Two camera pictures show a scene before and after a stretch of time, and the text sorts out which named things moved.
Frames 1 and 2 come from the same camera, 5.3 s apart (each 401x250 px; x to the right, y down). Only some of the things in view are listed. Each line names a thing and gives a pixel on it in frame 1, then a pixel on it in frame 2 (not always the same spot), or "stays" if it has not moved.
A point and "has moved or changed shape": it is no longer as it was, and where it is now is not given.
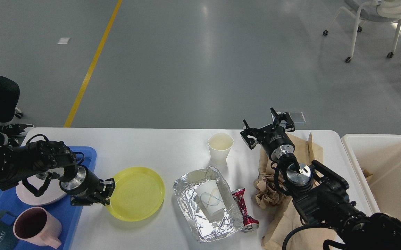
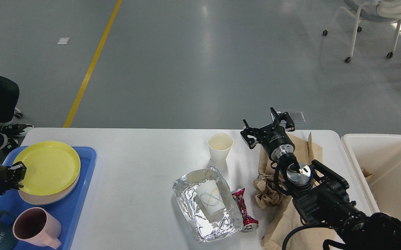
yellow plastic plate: [139, 193] has moved or changed shape
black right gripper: [273, 138] stays
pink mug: [35, 225] stays
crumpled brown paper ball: [267, 195] stays
